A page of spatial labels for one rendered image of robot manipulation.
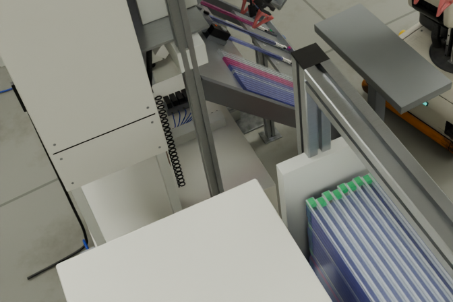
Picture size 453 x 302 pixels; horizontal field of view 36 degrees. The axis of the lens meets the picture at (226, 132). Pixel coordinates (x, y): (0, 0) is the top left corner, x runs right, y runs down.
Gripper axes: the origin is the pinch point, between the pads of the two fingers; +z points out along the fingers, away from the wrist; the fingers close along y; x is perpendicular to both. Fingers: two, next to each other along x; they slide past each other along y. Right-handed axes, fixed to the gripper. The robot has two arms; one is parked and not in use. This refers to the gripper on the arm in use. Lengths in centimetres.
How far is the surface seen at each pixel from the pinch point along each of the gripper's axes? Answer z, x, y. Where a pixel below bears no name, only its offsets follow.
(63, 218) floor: 133, 3, -29
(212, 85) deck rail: 7, -39, 48
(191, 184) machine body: 54, -5, 33
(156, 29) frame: 0, -61, 41
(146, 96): 17, -56, 48
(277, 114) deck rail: 9.0, -9.7, 48.0
